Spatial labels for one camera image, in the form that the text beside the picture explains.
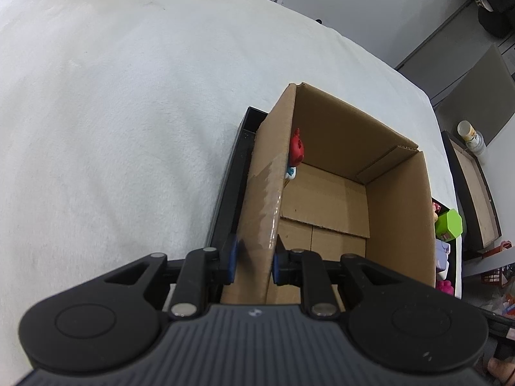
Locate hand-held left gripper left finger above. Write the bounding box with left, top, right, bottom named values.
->
left=102, top=232, right=239, bottom=318

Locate green hexagonal toy box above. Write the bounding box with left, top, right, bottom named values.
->
left=435, top=209, right=463, bottom=243

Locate magenta dinosaur toy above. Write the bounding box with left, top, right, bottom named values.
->
left=436, top=279, right=457, bottom=298

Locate red plastic basket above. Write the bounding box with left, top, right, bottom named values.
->
left=479, top=263, right=515, bottom=290

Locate purple toy figure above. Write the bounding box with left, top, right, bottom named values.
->
left=435, top=239, right=451, bottom=272

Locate red toy figure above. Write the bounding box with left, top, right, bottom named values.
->
left=290, top=128, right=305, bottom=166

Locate white plastic bottle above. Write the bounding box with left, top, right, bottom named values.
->
left=456, top=120, right=487, bottom=155

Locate person's bare leg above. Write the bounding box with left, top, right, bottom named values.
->
left=488, top=356, right=515, bottom=385

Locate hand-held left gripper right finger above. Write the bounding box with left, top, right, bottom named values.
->
left=271, top=233, right=406, bottom=318

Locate black shallow tray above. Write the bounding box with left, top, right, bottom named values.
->
left=205, top=106, right=467, bottom=302

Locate brown cardboard box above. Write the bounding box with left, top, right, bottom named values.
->
left=220, top=82, right=437, bottom=306

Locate grey board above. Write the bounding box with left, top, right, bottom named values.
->
left=436, top=42, right=515, bottom=147

